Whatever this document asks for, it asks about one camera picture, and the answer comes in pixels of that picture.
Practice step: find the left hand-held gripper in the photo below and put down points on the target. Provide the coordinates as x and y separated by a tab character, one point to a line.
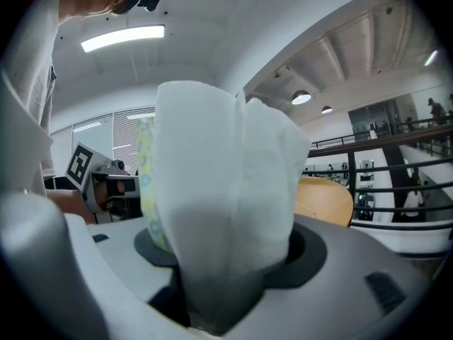
81	165

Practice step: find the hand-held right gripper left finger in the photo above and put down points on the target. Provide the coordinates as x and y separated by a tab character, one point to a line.
117	243

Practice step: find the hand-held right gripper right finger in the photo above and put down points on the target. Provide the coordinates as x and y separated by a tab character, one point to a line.
336	296

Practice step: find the white soft tissue pack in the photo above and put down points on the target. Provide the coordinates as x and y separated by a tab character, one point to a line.
219	172

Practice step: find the person's left forearm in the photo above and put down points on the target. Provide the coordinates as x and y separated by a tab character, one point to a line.
67	205

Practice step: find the person's left hand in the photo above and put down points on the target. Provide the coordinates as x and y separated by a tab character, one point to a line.
106	191

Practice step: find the round wooden table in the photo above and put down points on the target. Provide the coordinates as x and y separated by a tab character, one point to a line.
325	200

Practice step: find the person's beige shirt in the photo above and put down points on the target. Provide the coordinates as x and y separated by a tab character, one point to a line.
28	83

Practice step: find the long ceiling light panel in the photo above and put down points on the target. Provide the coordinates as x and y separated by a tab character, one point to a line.
124	38

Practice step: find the curved dark metal railing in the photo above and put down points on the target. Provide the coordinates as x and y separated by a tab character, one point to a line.
389	144

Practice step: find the round pendant lamp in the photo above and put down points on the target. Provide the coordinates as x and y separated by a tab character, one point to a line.
326	110
301	97

